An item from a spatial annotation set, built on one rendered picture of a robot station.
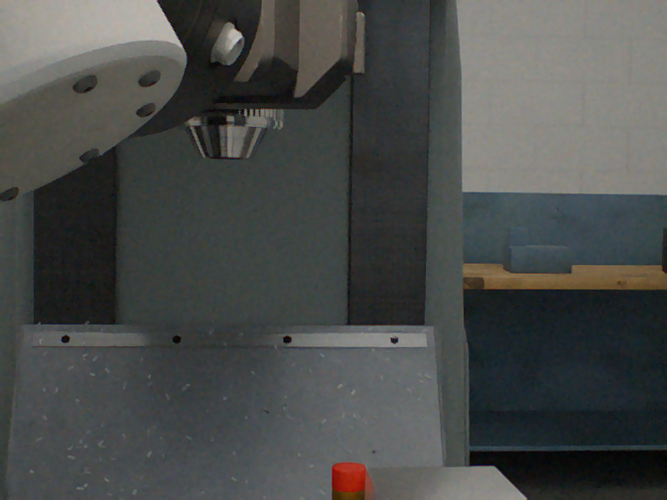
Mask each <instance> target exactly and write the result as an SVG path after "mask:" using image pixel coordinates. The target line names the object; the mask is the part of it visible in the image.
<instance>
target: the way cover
mask: <svg viewBox="0 0 667 500"><path fill-rule="evenodd" d="M370 328H372V329H371V330H369V329H370ZM101 329H103V330H104V331H103V332H101ZM212 329H214V331H213V332H212V333H211V334H209V332H210V331H211V330H212ZM424 329H427V330H426V331H424V332H423V331H422V330H424ZM362 331H363V334H362V333H361V332H362ZM242 332H243V335H240V336H239V333H242ZM381 332H385V335H381ZM393 333H396V334H393ZM391 336H394V337H397V338H396V339H395V338H392V337H391ZM237 337H238V338H239V339H237ZM40 339H43V340H41V341H42V345H40ZM83 342H84V345H82V344H83ZM223 343H225V344H226V345H227V346H225V345H224V344H223ZM286 343H289V346H286ZM275 345H277V349H275ZM282 347H284V351H285V352H283V348H282ZM372 348H373V349H374V352H372ZM386 350H387V351H391V352H386ZM46 352H48V353H47V354H46V355H45V356H44V354H45V353H46ZM84 354H87V356H84V358H85V360H86V361H85V360H84V359H83V356H82V355H84ZM283 354H284V355H285V356H286V358H284V357H283V358H279V356H282V355H283ZM320 354H323V355H324V356H325V357H322V356H321V355H320ZM96 356H97V358H96V359H95V360H94V361H92V360H93V359H94V358H95V357H96ZM257 357H263V358H262V359H257ZM402 357H404V359H403V360H401V361H399V360H398V359H400V358H402ZM141 358H144V359H143V361H141ZM387 358H389V359H388V360H386V359H387ZM335 359H336V360H337V361H340V363H337V361H335ZM295 363H296V365H295V366H292V364H295ZM72 365H73V367H74V368H72V369H70V370H69V371H68V370H67V369H68V368H70V367H72ZM105 367H106V368H107V369H108V370H109V371H110V373H107V371H106V370H105V369H104V368H105ZM310 369H311V371H312V373H311V372H310ZM251 371H253V372H254V373H255V374H254V375H253V374H252V373H251ZM418 372H419V373H421V374H423V376H422V377H421V376H419V375H417V373H418ZM90 373H93V374H95V376H90ZM425 374H427V375H429V376H432V377H431V379H430V378H428V377H426V376H425ZM149 375H151V377H150V379H149V378H148V377H149ZM380 376H382V377H383V379H384V380H383V381H382V380H381V378H380ZM117 378H119V380H117ZM419 380H422V381H424V383H421V382H418V381H419ZM150 382H152V383H151V384H150ZM124 383H126V386H125V389H124ZM149 384H150V386H149ZM186 384H191V386H188V387H187V386H186ZM340 384H342V385H343V386H342V387H340V388H338V387H337V386H338V385H340ZM393 385H395V386H396V387H394V386H393ZM56 387H58V392H57V393H56ZM184 387H187V390H182V388H184ZM43 388H45V389H46V392H43ZM408 388H409V389H410V390H411V391H412V393H411V394H410V393H409V392H408V390H407V389H408ZM353 389H354V390H355V392H354V394H353V395H351V392H352V391H353ZM166 394H168V396H169V399H170V400H168V398H167V396H166ZM285 396H287V398H285ZM223 397H225V398H226V399H225V401H224V400H222V399H223ZM410 398H412V401H411V402H410ZM418 398H420V399H421V400H422V401H421V402H419V401H418ZM76 399H79V402H77V401H76ZM355 399H357V402H355ZM284 407H285V408H286V410H287V412H286V411H285V410H284V409H283V408H284ZM87 408H90V409H92V412H90V411H89V410H87ZM206 409H208V412H207V411H206ZM264 409H266V410H268V411H269V412H270V414H268V413H266V412H265V411H264ZM365 409H366V410H368V411H370V412H371V413H370V414H369V413H367V412H365ZM224 411H225V412H226V414H224V413H223V412H224ZM342 412H344V416H343V418H342V417H341V416H342ZM396 413H397V415H395V416H393V415H394V414H396ZM353 414H356V417H354V416H353ZM44 415H46V417H47V420H46V421H45V419H44V417H43V416H44ZM286 415H288V416H289V417H290V418H291V419H289V418H288V417H287V416H286ZM246 416H247V419H245V417H246ZM359 416H361V418H359V419H358V418H357V417H359ZM373 416H378V417H380V419H379V418H373ZM324 419H326V421H325V422H324V423H323V424H322V421H323V420H324ZM364 422H367V424H365V423H364ZM375 422H376V423H377V424H376V425H375V426H374V425H373V424H374V423H375ZM101 424H103V427H102V426H101ZM301 425H303V426H301ZM153 426H155V427H156V429H155V428H154V427H153ZM350 426H352V427H353V429H352V428H350ZM321 428H324V431H323V432H322V430H321ZM148 429H150V430H149V433H148V434H147V432H148ZM90 430H91V431H92V433H89V434H87V433H86V432H87V431H90ZM401 431H402V432H404V434H403V433H401ZM122 434H125V436H126V438H123V436H122ZM186 436H188V437H190V438H192V439H188V438H186ZM160 437H161V438H163V439H159V438H160ZM39 438H42V439H41V440H39V441H38V442H37V439H39ZM81 438H82V440H81V443H79V441H80V439H81ZM212 438H213V441H211V439H212ZM102 440H103V443H102V444H101V445H103V446H105V448H104V447H101V446H100V445H98V444H99V443H100V442H101V441H102ZM415 442H417V445H414V443H415ZM72 445H73V447H72V448H71V449H70V450H68V448H69V447H71V446H72ZM84 445H87V448H83V446H84ZM76 446H81V448H75V447H76ZM369 446H373V448H371V447H369ZM347 449H349V450H351V451H352V453H349V452H347V451H346V450H347ZM359 449H360V450H361V452H360V453H359V452H358V450H359ZM150 450H151V451H152V453H151V455H150V456H149V457H148V456H147V455H148V453H149V451H150ZM374 450H375V452H376V453H372V451H374ZM234 451H235V453H234V455H233V452H234ZM299 454H300V456H298V455H299ZM69 455H70V456H73V457H75V459H71V458H68V456H69ZM163 455H164V456H165V457H163ZM99 457H100V458H101V461H99V459H98V458H99ZM112 458H115V460H112ZM340 462H356V463H360V464H363V465H364V466H365V463H366V464H367V468H393V467H447V454H446V439H445V425H444V411H443V397H442V382H441V368H440V354H439V340H438V327H437V326H436V325H434V326H425V325H165V326H162V325H151V324H87V325H85V324H40V325H38V324H21V326H20V336H19V346H18V356H17V366H16V376H15V386H14V396H13V406H12V416H11V426H10V435H9V445H8V454H7V464H6V474H5V484H4V494H3V500H120V498H122V499H123V500H300V498H302V497H303V498H304V499H302V500H332V466H333V465H334V464H336V463H340ZM312 464H313V465H314V467H311V468H310V467H309V465H312ZM365 467H366V466H365ZM86 468H87V470H85V469H86ZM31 470H33V471H34V473H31V472H30V471H31ZM88 471H89V472H90V473H86V474H82V473H83V472H88ZM142 475H144V476H143V477H142V479H140V478H141V476H142ZM287 475H289V477H287ZM231 477H233V478H235V479H236V481H235V480H233V479H231ZM104 478H107V479H108V480H109V482H107V481H105V480H104ZM245 480H247V482H248V483H246V482H245ZM86 483H87V486H86V487H84V484H86ZM145 485H149V486H147V487H144V488H143V487H142V486H145ZM76 487H82V488H83V490H79V489H76ZM120 489H122V490H123V491H121V492H120ZM135 489H137V491H136V493H135V494H133V491H134V490H135ZM192 489H197V490H195V491H192ZM321 489H322V490H323V491H324V492H325V493H326V494H325V495H324V494H323V493H321V492H320V490H321ZM108 492H109V493H111V494H112V495H109V494H107V493H108ZM201 492H204V494H201ZM264 496H266V497H265V498H263V497H264Z"/></svg>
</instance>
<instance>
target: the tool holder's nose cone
mask: <svg viewBox="0 0 667 500"><path fill-rule="evenodd" d="M186 130H187V132H188V134H189V137H190V139H191V141H192V143H193V145H194V147H195V149H196V151H197V153H198V155H199V157H200V158H205V159H221V160H242V159H253V157H254V155H255V153H256V151H257V149H258V147H259V146H260V144H261V142H262V140H263V138H264V136H265V134H266V132H267V129H262V128H251V127H230V126H199V127H187V128H186Z"/></svg>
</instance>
